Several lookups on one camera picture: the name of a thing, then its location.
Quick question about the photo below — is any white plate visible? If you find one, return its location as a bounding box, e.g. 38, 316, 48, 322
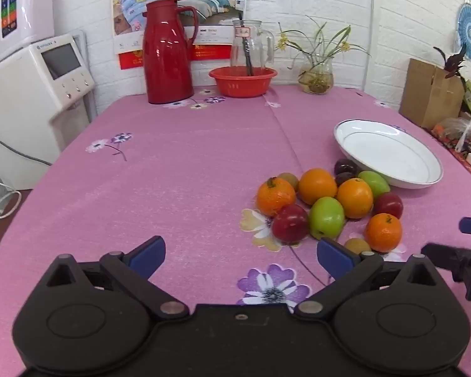
333, 120, 444, 189

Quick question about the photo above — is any smooth orange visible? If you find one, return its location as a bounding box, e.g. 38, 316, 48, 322
298, 168, 338, 206
336, 178, 374, 220

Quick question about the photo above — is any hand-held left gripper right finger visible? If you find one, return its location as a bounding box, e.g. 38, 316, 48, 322
294, 238, 448, 320

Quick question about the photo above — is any red plastic basin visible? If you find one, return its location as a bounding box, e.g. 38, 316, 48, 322
209, 67, 278, 98

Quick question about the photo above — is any red thermos jug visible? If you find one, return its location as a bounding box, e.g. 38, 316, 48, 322
142, 0, 200, 105

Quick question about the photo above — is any pink floral tablecloth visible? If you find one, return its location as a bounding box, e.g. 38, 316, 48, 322
0, 84, 471, 377

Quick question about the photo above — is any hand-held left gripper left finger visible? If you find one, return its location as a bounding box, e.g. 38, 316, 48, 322
37, 236, 190, 320

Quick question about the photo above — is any grey cable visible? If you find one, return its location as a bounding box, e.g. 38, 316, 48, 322
0, 128, 53, 166

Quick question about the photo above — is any white appliance with screen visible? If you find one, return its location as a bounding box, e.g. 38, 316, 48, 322
0, 33, 97, 191

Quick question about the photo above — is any tangerine with green stem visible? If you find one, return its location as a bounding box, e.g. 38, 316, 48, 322
256, 178, 297, 217

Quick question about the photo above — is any white wall conduit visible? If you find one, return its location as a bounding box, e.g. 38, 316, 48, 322
361, 0, 377, 91

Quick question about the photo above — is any green plant with yellow flowers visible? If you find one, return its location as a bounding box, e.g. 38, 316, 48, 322
275, 16, 371, 87

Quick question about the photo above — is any glass vase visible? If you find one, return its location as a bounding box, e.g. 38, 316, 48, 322
298, 56, 334, 96

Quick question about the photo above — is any bumpy tangerine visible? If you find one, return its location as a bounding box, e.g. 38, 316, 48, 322
365, 213, 403, 253

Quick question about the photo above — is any round green apple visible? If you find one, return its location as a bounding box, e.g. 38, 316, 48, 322
308, 197, 346, 240

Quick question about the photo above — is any glass pitcher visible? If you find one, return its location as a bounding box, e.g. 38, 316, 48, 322
230, 19, 275, 77

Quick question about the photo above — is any black stirring stick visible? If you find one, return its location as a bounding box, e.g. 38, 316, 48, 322
237, 12, 256, 76

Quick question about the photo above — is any white cable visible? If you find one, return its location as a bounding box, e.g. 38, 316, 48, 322
0, 165, 22, 221

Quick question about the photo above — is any red apple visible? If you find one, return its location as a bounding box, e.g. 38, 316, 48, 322
372, 192, 404, 220
272, 204, 310, 244

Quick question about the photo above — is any white tank with colourful label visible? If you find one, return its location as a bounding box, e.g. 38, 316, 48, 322
0, 0, 56, 71

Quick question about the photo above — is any dark red leafy plant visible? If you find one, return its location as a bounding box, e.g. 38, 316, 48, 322
434, 43, 469, 83

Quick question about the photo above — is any brown kiwi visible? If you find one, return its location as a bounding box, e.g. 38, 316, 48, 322
344, 238, 371, 256
278, 172, 300, 192

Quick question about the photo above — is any brown cardboard box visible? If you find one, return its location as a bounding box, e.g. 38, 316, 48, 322
399, 58, 466, 130

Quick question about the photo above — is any clear plastic bag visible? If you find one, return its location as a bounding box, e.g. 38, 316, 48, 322
436, 117, 471, 146

